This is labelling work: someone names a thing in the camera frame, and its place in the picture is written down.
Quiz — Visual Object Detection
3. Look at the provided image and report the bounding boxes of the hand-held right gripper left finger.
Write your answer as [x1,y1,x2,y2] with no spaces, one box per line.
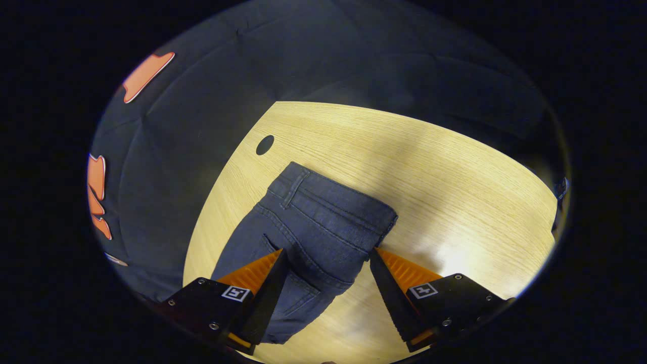
[158,248,289,355]

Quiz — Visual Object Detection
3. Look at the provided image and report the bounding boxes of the dark grey jeans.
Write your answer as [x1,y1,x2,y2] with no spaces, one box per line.
[211,162,399,345]

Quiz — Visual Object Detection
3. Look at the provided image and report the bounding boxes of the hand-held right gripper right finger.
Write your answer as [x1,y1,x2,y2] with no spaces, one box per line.
[369,247,515,353]

